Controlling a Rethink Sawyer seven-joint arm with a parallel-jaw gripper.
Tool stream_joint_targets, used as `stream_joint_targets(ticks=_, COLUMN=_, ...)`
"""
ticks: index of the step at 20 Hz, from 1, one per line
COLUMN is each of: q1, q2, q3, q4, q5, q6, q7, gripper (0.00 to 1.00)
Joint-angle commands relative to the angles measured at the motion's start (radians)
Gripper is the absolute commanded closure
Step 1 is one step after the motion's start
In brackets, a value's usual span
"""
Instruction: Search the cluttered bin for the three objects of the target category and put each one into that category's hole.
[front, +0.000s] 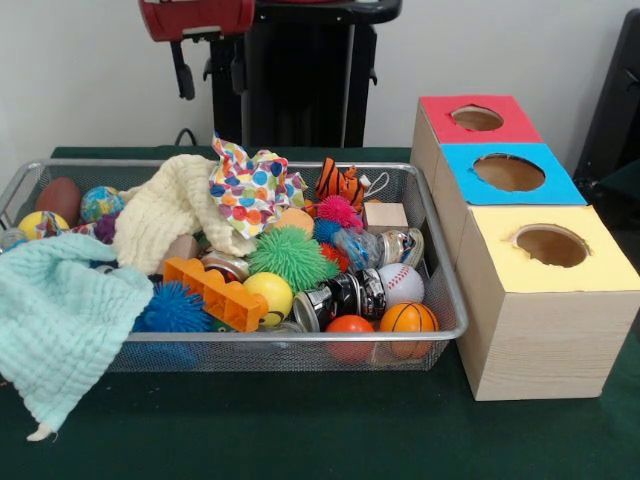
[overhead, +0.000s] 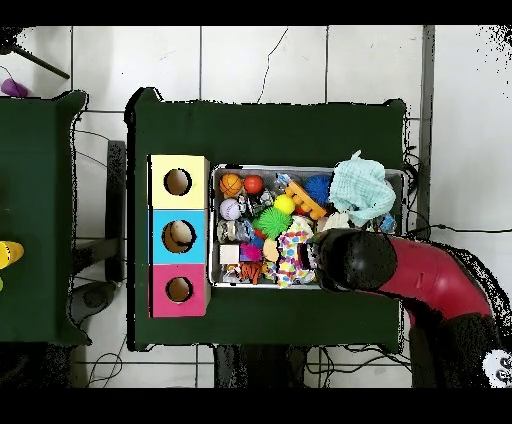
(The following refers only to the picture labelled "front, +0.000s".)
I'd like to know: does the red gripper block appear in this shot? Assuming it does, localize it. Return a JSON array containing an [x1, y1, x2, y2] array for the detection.
[[138, 0, 256, 100]]

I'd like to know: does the polka dot paper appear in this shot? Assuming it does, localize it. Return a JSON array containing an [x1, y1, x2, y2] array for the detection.
[[208, 132, 307, 240]]

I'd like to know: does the clear mesh bin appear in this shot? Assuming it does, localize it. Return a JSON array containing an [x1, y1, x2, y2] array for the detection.
[[0, 158, 470, 374]]

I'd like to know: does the cream waffle cloth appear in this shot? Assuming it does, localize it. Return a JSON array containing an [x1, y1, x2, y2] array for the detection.
[[112, 153, 259, 275]]

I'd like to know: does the green spiky ball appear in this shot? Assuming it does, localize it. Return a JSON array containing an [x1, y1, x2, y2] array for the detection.
[[247, 225, 341, 294]]

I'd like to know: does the orange toy brick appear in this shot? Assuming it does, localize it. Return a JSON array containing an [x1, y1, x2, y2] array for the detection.
[[163, 256, 270, 333]]

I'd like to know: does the yellow smiley ball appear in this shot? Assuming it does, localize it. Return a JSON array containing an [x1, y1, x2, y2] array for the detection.
[[243, 272, 295, 329]]

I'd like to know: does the blue spiky ball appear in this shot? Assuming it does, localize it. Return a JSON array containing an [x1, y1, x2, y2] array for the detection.
[[132, 280, 214, 334]]

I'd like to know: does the white baseball toy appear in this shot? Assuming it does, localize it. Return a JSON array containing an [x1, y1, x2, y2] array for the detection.
[[377, 263, 425, 309]]

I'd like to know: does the red orange ball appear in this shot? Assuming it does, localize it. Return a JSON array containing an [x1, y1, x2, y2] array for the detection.
[[325, 315, 376, 364]]

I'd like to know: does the mint green cloth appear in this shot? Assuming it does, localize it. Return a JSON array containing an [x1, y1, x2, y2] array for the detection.
[[0, 233, 155, 442]]

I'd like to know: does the orange basketball toy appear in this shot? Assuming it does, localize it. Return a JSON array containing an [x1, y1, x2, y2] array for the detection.
[[379, 302, 440, 360]]

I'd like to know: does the dark green table cloth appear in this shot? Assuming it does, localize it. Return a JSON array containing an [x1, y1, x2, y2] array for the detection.
[[0, 144, 640, 480]]

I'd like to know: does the black floor stand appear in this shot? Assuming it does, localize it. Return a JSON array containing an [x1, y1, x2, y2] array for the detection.
[[573, 8, 640, 186]]

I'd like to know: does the side table green cloth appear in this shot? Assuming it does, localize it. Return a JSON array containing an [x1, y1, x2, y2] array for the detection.
[[579, 158, 640, 201]]

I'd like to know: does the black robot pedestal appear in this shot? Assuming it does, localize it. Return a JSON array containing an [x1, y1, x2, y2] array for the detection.
[[202, 0, 404, 149]]

